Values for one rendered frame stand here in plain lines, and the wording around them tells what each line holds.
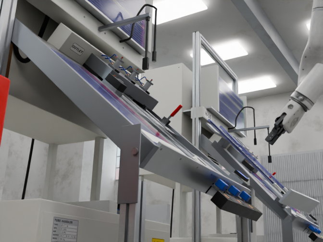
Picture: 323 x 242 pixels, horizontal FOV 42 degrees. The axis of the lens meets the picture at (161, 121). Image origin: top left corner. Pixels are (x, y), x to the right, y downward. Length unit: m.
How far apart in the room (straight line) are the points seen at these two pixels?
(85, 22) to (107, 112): 0.69
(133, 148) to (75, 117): 0.87
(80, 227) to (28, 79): 0.62
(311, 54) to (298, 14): 7.51
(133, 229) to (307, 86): 0.92
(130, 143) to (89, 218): 0.40
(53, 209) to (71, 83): 0.33
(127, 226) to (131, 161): 0.13
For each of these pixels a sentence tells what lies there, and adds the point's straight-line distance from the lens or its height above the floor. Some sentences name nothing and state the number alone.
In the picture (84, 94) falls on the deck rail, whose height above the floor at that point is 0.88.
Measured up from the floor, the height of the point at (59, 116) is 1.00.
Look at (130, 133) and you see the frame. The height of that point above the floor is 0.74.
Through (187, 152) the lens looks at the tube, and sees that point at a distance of 1.29.
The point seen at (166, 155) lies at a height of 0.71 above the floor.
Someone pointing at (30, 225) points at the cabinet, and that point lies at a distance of 1.11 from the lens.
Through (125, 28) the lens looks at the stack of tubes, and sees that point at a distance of 1.83.
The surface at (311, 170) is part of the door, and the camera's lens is 11.99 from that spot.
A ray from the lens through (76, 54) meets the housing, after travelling 1.57.
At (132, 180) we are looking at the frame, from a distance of 0.89.
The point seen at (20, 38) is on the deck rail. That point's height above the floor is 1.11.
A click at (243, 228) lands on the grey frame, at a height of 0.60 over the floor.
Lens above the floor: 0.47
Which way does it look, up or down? 19 degrees up
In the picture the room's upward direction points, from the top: 2 degrees clockwise
